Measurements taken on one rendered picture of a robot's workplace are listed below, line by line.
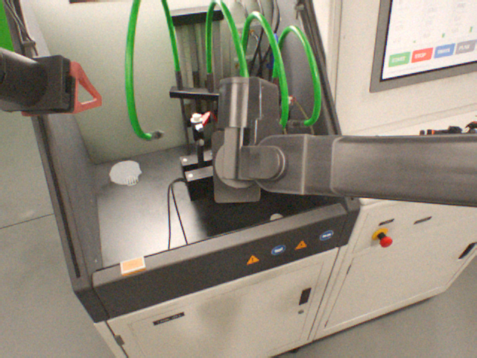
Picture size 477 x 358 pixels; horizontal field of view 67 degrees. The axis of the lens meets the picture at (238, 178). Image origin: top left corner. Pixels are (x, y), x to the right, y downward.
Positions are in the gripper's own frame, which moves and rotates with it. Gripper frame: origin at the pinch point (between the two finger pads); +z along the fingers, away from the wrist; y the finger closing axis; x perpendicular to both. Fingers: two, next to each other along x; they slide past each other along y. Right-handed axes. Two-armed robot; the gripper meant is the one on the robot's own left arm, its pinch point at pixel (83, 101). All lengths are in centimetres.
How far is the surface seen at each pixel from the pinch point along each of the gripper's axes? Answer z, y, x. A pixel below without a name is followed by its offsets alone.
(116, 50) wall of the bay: 37, 24, -24
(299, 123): 43, -25, -4
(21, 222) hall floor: 112, 147, 35
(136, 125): 12.1, -0.7, 1.6
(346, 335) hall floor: 129, -33, 77
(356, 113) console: 64, -38, -10
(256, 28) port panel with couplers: 58, -9, -35
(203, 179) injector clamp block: 43.8, 0.2, 10.3
